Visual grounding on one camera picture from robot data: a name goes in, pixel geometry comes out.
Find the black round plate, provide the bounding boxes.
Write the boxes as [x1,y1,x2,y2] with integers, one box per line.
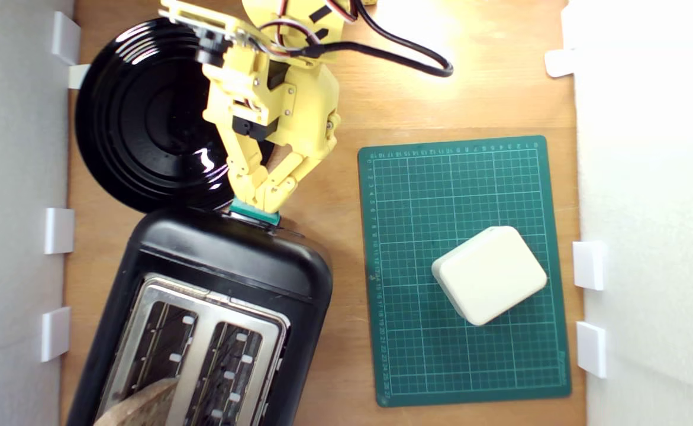
[75,17,277,214]

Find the green-taped toaster lever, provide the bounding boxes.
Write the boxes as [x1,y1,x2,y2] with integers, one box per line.
[229,198,281,227]

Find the red white black servo wires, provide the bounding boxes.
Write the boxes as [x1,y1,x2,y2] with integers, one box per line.
[250,0,359,57]

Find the black cable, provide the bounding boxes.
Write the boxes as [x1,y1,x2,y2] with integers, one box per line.
[290,0,455,79]

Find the white rounded block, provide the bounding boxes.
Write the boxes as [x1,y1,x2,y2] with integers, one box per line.
[431,225,548,327]

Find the gripper-mounted camera module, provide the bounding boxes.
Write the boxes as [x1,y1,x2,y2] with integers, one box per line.
[160,0,249,67]

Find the black two-slot toaster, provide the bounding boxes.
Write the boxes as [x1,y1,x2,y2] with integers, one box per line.
[65,204,334,426]

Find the green cutting mat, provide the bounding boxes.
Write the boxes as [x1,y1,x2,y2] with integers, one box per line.
[357,135,573,408]

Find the white wall clip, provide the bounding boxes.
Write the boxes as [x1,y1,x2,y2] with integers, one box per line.
[544,49,577,79]
[44,208,75,255]
[40,306,72,363]
[572,240,608,291]
[68,64,91,90]
[50,12,82,66]
[576,321,608,379]

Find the brown bread slice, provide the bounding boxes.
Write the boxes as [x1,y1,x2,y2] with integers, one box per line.
[95,379,179,426]

